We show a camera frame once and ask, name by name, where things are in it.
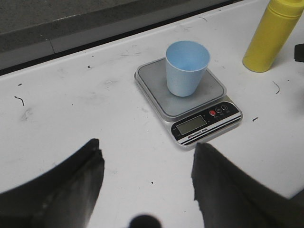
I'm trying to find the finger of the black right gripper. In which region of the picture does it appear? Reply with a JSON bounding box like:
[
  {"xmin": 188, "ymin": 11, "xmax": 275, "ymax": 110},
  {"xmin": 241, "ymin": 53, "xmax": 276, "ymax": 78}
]
[{"xmin": 294, "ymin": 43, "xmax": 304, "ymax": 62}]

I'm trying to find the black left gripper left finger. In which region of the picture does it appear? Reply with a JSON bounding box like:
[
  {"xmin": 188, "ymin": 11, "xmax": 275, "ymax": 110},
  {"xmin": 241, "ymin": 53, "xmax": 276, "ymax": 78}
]
[{"xmin": 0, "ymin": 139, "xmax": 105, "ymax": 228}]

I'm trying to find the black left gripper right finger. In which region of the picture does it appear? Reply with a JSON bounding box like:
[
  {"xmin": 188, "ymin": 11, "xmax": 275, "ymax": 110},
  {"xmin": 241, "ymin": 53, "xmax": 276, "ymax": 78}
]
[{"xmin": 191, "ymin": 143, "xmax": 304, "ymax": 228}]

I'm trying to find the yellow squeeze bottle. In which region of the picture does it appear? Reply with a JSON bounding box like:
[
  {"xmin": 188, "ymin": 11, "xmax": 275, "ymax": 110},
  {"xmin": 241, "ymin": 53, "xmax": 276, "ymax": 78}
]
[{"xmin": 242, "ymin": 0, "xmax": 304, "ymax": 73}]

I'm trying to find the light blue plastic cup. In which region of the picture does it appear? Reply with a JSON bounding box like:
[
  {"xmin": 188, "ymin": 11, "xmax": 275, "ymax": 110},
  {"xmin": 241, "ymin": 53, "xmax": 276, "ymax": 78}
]
[{"xmin": 165, "ymin": 40, "xmax": 210, "ymax": 97}]

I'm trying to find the silver digital kitchen scale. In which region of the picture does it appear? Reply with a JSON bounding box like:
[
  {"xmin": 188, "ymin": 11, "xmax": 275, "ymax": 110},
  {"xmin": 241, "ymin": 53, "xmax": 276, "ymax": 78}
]
[{"xmin": 134, "ymin": 58, "xmax": 243, "ymax": 150}]

